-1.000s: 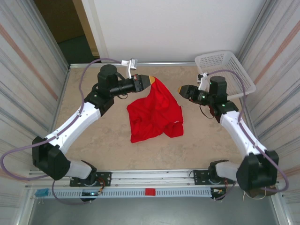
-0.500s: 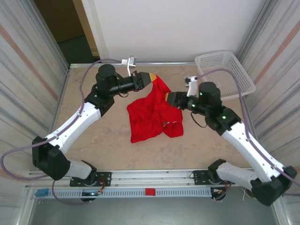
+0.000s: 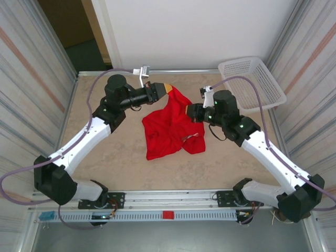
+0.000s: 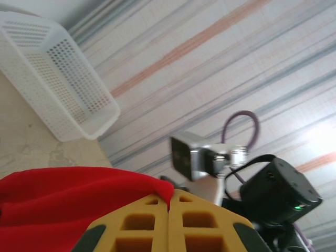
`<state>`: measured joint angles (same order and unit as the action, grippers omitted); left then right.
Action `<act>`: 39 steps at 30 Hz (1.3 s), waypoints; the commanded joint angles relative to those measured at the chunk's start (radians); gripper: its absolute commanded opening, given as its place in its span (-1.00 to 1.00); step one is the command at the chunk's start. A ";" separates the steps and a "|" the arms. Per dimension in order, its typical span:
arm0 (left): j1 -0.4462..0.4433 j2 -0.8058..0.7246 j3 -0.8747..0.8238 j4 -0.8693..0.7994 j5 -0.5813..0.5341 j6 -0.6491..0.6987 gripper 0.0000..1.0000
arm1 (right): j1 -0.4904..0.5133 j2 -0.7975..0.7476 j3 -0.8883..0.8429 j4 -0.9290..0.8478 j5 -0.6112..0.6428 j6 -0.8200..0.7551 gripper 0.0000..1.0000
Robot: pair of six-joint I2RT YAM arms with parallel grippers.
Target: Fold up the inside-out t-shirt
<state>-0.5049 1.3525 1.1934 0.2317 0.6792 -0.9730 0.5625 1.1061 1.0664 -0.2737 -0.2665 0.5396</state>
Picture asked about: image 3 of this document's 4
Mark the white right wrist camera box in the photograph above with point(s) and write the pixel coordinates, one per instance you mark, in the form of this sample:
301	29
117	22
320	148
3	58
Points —
208	95

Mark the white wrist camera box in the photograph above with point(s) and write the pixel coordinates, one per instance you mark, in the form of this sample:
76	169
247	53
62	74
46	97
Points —
143	74
208	95

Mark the white perforated plastic basket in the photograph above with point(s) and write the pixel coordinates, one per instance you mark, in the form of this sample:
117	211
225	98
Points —
260	78

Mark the aluminium table end rail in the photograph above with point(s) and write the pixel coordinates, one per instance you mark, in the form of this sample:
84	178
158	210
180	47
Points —
183	71

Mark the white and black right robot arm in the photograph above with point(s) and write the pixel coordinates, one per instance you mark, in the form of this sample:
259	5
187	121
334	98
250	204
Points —
275	157

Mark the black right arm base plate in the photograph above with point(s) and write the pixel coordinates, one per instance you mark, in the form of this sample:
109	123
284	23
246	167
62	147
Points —
223	199

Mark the small circuit board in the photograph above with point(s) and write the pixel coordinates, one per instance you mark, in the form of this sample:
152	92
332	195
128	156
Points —
245	214
102	216

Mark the brown wooden door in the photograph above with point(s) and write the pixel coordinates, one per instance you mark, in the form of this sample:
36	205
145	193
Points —
65	23

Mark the aluminium mounting rail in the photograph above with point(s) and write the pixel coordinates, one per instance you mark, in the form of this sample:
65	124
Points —
170	197

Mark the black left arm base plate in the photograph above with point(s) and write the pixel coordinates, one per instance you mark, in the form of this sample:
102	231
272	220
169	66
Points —
118	199

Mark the cream door frame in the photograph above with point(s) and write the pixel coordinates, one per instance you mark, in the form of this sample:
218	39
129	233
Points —
110	47

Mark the red tape square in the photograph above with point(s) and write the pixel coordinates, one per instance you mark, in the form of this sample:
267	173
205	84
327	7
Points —
168	215

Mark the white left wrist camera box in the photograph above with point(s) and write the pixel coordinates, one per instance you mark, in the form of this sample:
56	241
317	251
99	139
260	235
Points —
143	74

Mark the red printed t-shirt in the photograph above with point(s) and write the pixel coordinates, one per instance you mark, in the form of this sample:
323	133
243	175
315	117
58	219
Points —
168	131

